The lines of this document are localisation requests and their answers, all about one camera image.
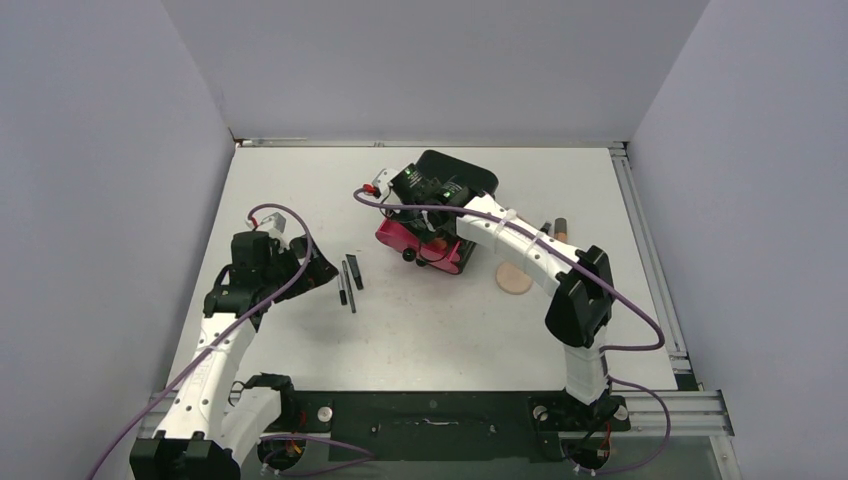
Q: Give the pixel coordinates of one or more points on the pink drawer with black knob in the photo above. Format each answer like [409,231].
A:
[391,234]

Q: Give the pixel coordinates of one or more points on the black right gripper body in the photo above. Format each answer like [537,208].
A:
[410,218]

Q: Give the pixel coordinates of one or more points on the round beige powder puff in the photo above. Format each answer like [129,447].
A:
[512,280]

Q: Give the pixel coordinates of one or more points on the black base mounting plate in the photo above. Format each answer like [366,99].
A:
[539,426]

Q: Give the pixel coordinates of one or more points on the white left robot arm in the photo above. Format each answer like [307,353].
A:
[203,435]

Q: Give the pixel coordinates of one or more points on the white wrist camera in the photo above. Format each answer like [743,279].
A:
[274,225]
[382,182]

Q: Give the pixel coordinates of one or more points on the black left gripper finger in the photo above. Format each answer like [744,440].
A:
[302,285]
[316,262]

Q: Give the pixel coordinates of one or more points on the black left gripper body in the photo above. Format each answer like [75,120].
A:
[284,267]

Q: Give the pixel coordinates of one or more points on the short black eyeliner pen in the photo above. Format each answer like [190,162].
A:
[342,289]

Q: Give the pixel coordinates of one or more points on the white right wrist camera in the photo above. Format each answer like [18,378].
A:
[382,182]

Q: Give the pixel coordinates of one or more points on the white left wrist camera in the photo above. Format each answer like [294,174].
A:
[274,225]

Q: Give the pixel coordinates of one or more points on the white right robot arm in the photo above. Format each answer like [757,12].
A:
[577,282]

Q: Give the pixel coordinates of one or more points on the tan foundation tube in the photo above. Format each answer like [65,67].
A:
[560,228]

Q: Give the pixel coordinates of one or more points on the long black eyeliner pencil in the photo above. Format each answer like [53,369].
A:
[348,284]

